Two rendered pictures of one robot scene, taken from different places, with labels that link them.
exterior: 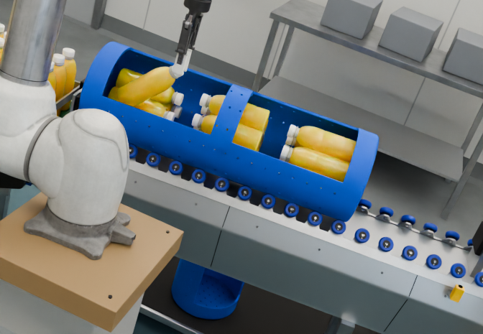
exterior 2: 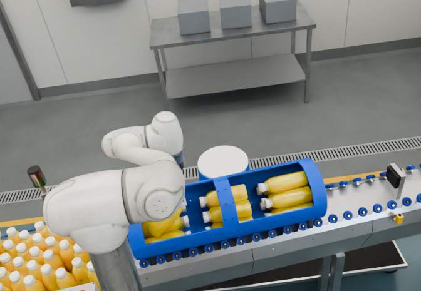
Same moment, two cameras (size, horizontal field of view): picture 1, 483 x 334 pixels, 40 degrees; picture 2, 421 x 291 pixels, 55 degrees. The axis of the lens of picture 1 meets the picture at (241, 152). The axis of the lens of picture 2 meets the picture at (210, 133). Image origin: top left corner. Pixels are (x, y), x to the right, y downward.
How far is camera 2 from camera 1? 0.88 m
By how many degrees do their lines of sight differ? 14
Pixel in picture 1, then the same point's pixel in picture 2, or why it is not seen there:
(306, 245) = (305, 241)
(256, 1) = (127, 32)
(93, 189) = not seen: outside the picture
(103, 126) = not seen: outside the picture
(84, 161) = not seen: outside the picture
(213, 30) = (111, 62)
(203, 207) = (236, 257)
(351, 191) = (321, 208)
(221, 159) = (237, 233)
